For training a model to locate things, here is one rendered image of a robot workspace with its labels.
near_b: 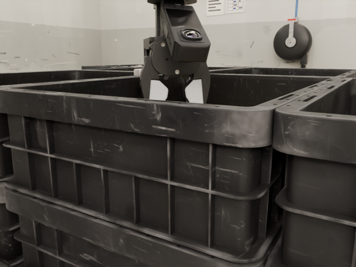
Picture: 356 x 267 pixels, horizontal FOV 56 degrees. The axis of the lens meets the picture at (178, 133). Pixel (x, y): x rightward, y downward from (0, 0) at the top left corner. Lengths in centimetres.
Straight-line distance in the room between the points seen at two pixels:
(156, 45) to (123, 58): 430
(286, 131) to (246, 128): 2
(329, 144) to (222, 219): 10
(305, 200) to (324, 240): 3
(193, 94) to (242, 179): 28
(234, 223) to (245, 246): 2
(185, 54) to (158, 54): 8
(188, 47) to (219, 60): 364
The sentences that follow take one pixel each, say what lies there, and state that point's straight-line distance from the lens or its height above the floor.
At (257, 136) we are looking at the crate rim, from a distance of 22.
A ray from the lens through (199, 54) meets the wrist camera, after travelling 41.
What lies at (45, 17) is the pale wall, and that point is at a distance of 441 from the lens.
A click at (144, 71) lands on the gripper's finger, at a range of 48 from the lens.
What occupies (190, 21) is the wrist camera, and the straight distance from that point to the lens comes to 46.
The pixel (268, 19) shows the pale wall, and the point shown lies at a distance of 388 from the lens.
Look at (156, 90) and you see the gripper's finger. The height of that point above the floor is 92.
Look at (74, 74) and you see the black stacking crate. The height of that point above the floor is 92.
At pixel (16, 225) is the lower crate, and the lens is 47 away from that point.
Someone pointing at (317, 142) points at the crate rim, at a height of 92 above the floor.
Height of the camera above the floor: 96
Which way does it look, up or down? 13 degrees down
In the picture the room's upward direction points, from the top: straight up
